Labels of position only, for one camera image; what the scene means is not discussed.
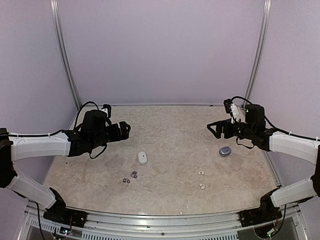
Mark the purple earbud near case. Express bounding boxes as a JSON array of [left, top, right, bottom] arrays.
[[131, 171, 138, 179]]

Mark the white earbud charging case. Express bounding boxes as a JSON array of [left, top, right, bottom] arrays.
[[137, 151, 148, 165]]

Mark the blue-grey earbud charging case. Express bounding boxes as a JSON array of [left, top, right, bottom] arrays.
[[219, 146, 232, 157]]

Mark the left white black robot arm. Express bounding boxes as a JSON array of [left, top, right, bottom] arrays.
[[0, 109, 131, 223]]

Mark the left aluminium frame post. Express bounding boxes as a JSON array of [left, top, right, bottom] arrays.
[[49, 0, 81, 110]]

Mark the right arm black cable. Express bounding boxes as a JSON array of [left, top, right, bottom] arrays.
[[231, 96, 320, 141]]

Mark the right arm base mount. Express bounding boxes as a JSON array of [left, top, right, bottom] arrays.
[[239, 196, 283, 227]]

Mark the right aluminium frame post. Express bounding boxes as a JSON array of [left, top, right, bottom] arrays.
[[245, 0, 272, 100]]

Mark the aluminium frame post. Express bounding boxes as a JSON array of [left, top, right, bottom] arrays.
[[245, 0, 272, 100], [49, 0, 81, 110]]

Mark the front aluminium rail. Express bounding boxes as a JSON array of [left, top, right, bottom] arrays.
[[16, 202, 310, 240]]

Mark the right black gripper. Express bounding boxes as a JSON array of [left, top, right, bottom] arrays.
[[207, 118, 255, 140]]

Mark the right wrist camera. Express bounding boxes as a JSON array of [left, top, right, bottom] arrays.
[[223, 99, 245, 124]]

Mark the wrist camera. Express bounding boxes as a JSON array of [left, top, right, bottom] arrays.
[[223, 99, 245, 124], [101, 104, 112, 118]]

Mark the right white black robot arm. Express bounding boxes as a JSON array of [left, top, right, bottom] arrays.
[[207, 100, 320, 222]]

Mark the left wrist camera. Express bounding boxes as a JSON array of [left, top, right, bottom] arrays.
[[101, 104, 112, 118]]

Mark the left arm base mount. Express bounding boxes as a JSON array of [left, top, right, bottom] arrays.
[[43, 206, 88, 228]]

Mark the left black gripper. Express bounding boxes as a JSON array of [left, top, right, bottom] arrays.
[[90, 121, 131, 150]]

